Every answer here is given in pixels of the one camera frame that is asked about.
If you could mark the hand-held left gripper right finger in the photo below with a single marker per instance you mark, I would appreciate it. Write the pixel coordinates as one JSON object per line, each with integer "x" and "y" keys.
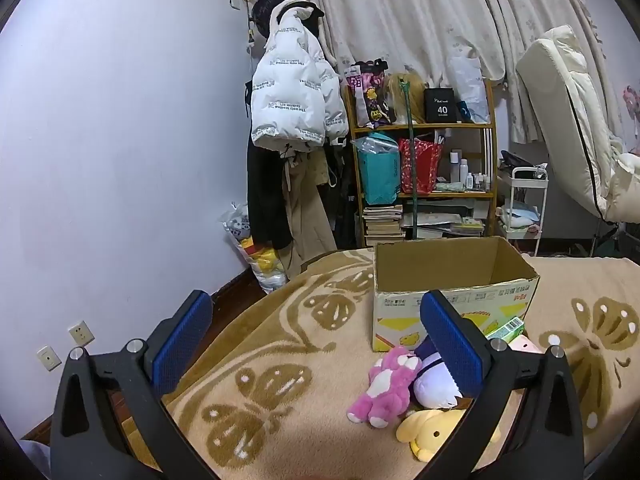
{"x": 452, "y": 345}

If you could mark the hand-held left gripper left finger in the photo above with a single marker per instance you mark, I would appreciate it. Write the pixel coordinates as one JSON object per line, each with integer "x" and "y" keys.
{"x": 182, "y": 345}

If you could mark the white and purple plush toy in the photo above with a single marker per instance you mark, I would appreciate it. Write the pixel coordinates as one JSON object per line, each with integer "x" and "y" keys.
{"x": 435, "y": 385}

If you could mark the green tissue pack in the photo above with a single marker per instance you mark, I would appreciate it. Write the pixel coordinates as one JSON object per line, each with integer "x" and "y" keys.
{"x": 507, "y": 330}

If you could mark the pink plush bear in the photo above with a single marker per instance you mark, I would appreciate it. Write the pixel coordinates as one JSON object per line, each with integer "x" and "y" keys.
{"x": 385, "y": 390}

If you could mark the printed cardboard box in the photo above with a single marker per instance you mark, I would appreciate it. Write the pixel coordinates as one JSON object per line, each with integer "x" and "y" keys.
{"x": 435, "y": 265}

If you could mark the yellow plush toy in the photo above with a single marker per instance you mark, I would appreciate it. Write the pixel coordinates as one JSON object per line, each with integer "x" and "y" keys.
{"x": 430, "y": 432}

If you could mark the plastic bag of toys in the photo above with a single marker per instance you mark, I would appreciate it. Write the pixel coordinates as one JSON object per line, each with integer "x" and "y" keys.
{"x": 260, "y": 265}

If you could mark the beige butterfly pattern blanket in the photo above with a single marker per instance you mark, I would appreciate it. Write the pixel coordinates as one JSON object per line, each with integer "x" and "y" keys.
{"x": 300, "y": 360}

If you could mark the pile of papers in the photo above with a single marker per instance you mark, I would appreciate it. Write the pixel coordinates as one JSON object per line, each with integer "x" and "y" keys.
{"x": 450, "y": 225}

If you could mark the stack of books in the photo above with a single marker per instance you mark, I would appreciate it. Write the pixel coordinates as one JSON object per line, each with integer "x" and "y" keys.
{"x": 382, "y": 225}

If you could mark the light blue cloth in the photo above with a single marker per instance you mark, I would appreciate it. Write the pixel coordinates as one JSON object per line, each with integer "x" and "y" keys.
{"x": 520, "y": 216}

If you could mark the white trolley cart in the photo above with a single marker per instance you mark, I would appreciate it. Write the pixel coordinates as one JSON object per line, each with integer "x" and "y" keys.
{"x": 544, "y": 210}

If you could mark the green pole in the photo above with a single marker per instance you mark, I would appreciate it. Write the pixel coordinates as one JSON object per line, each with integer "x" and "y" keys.
{"x": 413, "y": 185}

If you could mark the group of toiletry bottles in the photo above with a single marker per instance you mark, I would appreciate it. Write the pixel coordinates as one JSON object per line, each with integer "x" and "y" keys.
{"x": 469, "y": 180}

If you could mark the black hanging coat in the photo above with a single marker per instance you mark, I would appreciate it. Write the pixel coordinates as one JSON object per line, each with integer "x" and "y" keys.
{"x": 265, "y": 200}

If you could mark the red patterned bag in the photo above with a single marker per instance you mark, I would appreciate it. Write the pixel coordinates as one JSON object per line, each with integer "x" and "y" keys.
{"x": 425, "y": 170}

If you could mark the beige hanging trousers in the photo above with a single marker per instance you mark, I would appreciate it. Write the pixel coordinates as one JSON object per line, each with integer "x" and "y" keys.
{"x": 305, "y": 210}

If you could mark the teal bag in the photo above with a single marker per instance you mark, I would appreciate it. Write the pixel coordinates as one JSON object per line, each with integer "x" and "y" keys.
{"x": 380, "y": 175}

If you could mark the black bag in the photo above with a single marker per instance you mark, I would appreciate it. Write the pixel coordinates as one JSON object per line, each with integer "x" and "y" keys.
{"x": 520, "y": 160}

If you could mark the wooden shelf unit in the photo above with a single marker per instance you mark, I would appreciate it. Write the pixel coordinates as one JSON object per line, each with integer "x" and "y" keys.
{"x": 465, "y": 126}

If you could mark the black box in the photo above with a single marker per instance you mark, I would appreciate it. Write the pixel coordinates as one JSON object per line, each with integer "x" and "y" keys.
{"x": 440, "y": 107}

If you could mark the yellow wig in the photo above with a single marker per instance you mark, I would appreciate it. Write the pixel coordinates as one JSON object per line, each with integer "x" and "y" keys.
{"x": 397, "y": 95}

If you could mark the clear plastic bag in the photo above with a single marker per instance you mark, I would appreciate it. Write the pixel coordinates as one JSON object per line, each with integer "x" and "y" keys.
{"x": 467, "y": 85}

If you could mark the cream mattress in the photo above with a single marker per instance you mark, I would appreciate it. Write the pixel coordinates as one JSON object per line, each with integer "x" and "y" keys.
{"x": 565, "y": 110}

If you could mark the colourful patterned pouch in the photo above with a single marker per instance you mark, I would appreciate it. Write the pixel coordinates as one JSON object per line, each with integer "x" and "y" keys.
{"x": 370, "y": 95}

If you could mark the white puffer jacket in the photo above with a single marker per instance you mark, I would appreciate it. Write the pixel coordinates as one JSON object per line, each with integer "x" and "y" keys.
{"x": 290, "y": 85}

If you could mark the floral beige curtain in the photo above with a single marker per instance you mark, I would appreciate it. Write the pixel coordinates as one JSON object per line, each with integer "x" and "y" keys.
{"x": 410, "y": 15}

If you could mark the black hat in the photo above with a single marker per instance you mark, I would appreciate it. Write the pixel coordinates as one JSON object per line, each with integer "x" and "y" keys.
{"x": 265, "y": 7}

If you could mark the white wall socket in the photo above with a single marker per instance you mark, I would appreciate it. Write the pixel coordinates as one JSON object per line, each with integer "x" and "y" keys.
{"x": 48, "y": 358}
{"x": 81, "y": 333}

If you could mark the pink wall decoration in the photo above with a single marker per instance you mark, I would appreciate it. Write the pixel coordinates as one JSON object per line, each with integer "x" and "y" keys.
{"x": 631, "y": 102}

